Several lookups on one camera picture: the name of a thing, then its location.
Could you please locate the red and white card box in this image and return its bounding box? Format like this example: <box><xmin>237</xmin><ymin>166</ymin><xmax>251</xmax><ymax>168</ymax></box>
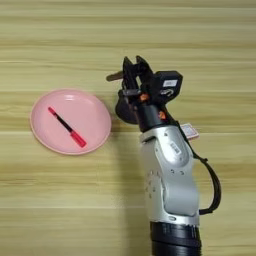
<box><xmin>179</xmin><ymin>122</ymin><xmax>200</xmax><ymax>141</ymax></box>

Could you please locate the pink round plate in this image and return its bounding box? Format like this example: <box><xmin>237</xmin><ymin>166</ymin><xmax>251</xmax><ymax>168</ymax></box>
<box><xmin>29</xmin><ymin>88</ymin><xmax>113</xmax><ymax>156</ymax></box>

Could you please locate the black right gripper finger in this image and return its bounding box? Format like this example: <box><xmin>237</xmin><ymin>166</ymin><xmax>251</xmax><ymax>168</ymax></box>
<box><xmin>121</xmin><ymin>56</ymin><xmax>138</xmax><ymax>91</ymax></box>
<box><xmin>134</xmin><ymin>55</ymin><xmax>155</xmax><ymax>86</ymax></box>

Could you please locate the red marker pen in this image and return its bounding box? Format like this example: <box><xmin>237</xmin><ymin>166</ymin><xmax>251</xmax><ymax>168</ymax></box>
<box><xmin>47</xmin><ymin>106</ymin><xmax>88</xmax><ymax>149</ymax></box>

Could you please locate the black mesh pen cup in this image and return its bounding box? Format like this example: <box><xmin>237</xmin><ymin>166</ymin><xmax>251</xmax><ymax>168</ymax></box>
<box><xmin>114</xmin><ymin>89</ymin><xmax>142</xmax><ymax>126</ymax></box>

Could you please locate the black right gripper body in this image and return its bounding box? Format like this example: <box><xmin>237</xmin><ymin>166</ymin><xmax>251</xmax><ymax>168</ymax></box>
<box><xmin>121</xmin><ymin>74</ymin><xmax>172</xmax><ymax>133</ymax></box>

